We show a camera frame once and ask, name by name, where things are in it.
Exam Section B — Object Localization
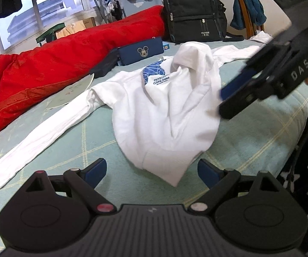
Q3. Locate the black backpack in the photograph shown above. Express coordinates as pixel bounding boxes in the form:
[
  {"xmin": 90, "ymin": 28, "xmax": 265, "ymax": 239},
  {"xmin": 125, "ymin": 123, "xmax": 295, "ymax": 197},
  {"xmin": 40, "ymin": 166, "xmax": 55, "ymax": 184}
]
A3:
[{"xmin": 163, "ymin": 0, "xmax": 244, "ymax": 43}]

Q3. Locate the teal garment on chair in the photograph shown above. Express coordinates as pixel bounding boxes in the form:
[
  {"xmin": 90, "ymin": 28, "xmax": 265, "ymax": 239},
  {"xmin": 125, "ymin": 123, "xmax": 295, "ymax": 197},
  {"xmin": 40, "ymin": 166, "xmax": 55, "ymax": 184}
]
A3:
[{"xmin": 230, "ymin": 0, "xmax": 267, "ymax": 30}]

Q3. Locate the white sweatshirt blue print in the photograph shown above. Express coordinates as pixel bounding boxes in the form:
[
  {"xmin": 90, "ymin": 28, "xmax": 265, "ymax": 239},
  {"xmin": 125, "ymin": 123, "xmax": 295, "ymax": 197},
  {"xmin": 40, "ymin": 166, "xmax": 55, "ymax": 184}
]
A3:
[{"xmin": 0, "ymin": 41, "xmax": 261, "ymax": 189}]

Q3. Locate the cardboard box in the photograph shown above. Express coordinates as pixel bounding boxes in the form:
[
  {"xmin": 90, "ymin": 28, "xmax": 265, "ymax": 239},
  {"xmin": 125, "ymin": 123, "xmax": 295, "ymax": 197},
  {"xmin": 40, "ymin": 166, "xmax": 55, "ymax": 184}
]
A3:
[{"xmin": 55, "ymin": 17, "xmax": 96, "ymax": 39}]

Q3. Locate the dark folded cloth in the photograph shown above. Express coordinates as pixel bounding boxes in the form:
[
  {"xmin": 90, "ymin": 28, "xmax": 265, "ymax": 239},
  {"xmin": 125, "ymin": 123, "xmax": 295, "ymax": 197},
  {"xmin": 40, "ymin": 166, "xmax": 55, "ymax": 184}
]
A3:
[{"xmin": 89, "ymin": 48, "xmax": 119, "ymax": 78}]

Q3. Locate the pale green paper sheet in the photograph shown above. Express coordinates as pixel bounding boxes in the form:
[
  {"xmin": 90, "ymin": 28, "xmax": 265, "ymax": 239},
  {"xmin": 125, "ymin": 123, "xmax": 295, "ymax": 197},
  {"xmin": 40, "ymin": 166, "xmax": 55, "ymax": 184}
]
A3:
[{"xmin": 46, "ymin": 74, "xmax": 94, "ymax": 110}]

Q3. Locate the wooden chair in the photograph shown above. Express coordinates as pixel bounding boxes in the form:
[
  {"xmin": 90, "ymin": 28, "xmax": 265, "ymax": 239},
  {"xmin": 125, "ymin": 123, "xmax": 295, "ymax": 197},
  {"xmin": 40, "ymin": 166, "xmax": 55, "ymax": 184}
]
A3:
[{"xmin": 238, "ymin": 0, "xmax": 265, "ymax": 39}]

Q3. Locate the light blue box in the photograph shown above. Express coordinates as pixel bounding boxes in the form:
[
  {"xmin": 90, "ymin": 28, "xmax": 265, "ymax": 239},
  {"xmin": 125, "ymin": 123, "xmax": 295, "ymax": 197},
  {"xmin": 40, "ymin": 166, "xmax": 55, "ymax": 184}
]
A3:
[{"xmin": 162, "ymin": 42, "xmax": 170, "ymax": 51}]

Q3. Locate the red quilt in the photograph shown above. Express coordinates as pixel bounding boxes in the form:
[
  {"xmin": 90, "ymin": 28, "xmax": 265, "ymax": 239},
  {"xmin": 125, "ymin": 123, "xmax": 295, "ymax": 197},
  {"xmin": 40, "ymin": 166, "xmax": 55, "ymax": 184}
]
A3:
[{"xmin": 0, "ymin": 5, "xmax": 168, "ymax": 131}]

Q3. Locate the navy mickey mouse pouch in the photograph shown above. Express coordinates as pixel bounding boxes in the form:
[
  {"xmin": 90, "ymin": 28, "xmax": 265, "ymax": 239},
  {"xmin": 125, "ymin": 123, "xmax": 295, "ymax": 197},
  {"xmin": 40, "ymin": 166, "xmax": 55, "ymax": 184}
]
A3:
[{"xmin": 117, "ymin": 37, "xmax": 164, "ymax": 66}]

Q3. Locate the green stool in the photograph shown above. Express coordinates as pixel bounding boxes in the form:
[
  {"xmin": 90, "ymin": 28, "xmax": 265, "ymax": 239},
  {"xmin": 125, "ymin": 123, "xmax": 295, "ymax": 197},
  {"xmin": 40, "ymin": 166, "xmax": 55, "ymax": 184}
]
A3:
[{"xmin": 36, "ymin": 23, "xmax": 65, "ymax": 46}]

